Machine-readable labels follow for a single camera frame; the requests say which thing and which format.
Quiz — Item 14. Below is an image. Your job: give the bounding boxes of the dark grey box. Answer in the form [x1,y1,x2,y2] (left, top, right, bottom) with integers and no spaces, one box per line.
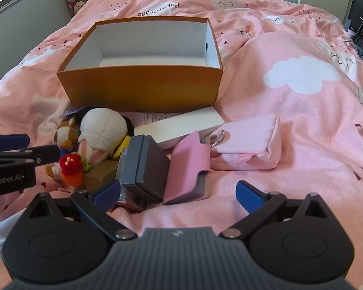
[115,134,170,203]

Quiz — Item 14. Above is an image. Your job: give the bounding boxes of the orange cardboard box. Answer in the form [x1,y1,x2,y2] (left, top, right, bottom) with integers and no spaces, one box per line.
[57,16,224,114]

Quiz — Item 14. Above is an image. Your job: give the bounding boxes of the dark speckled long box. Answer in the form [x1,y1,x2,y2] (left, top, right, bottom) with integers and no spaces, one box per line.
[117,189,146,212]

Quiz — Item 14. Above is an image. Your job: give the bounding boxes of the small brown cardboard box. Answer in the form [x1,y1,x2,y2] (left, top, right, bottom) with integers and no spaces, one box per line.
[83,159,120,193]

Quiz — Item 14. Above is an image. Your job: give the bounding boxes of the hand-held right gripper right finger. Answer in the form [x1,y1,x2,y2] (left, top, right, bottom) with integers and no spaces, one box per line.
[219,180,332,239]

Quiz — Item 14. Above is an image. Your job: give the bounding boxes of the white round plush toy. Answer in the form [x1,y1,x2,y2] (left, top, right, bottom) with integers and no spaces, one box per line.
[78,108,136,167]

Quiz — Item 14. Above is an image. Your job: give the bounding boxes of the pink printed blanket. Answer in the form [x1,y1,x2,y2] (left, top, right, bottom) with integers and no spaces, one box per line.
[0,0,363,290]

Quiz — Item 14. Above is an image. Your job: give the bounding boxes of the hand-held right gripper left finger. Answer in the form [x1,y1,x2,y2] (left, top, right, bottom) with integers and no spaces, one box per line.
[27,180,137,242]

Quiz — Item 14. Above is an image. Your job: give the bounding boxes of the red and orange crochet toy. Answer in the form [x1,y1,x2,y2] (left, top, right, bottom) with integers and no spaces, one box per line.
[46,152,92,188]

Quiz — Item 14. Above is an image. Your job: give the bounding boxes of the yellow packet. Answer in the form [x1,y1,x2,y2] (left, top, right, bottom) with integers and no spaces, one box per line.
[112,135,131,159]

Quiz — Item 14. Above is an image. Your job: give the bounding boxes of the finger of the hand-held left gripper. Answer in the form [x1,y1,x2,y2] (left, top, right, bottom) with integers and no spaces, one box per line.
[0,133,30,152]
[0,144,61,167]

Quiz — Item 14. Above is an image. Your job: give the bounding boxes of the pink and white plush toy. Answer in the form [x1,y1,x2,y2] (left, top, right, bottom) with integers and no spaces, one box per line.
[67,0,88,15]

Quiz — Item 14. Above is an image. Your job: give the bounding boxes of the white long box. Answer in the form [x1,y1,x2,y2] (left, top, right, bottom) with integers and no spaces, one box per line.
[134,106,226,151]

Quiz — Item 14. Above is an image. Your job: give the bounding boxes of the pink card holder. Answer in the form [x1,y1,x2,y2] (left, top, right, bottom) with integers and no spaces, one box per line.
[163,130,212,205]

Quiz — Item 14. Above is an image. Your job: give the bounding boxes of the metal key ring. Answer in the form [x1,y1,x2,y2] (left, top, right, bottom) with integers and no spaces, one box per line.
[210,129,226,149]

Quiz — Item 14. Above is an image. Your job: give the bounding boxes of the pink fabric pouch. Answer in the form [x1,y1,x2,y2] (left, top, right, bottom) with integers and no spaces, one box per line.
[210,113,282,170]

